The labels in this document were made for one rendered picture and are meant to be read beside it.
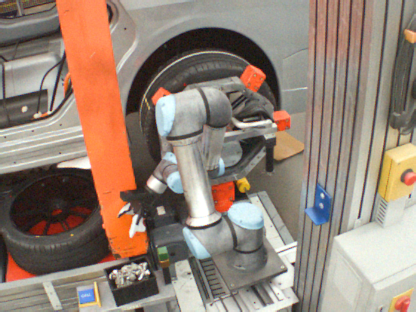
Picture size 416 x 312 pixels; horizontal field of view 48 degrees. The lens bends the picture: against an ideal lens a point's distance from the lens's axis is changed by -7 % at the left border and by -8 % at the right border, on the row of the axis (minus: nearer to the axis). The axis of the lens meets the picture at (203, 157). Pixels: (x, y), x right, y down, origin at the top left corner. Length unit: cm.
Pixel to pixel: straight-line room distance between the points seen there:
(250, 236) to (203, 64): 93
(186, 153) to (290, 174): 204
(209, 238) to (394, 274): 63
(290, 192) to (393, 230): 205
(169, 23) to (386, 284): 153
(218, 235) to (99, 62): 70
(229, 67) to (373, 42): 132
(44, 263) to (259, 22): 158
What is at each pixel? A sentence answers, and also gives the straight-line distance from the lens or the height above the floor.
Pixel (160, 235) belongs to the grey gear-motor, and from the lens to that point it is 253.
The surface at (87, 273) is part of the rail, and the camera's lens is 246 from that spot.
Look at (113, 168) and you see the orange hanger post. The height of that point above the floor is 102.
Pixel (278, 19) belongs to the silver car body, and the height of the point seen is 130.
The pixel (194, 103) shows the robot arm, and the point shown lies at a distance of 151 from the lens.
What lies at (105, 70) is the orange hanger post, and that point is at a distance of 176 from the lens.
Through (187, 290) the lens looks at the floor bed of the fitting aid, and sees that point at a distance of 270.
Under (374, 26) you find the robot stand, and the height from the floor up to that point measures 179.
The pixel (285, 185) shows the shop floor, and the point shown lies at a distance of 342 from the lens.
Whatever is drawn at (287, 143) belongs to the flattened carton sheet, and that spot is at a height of 1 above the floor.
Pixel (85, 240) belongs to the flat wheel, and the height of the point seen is 47.
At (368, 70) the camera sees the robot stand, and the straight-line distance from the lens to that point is 108.
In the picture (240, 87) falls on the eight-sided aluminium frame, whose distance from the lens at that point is 225.
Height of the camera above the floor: 216
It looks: 36 degrees down
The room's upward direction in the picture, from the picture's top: 5 degrees counter-clockwise
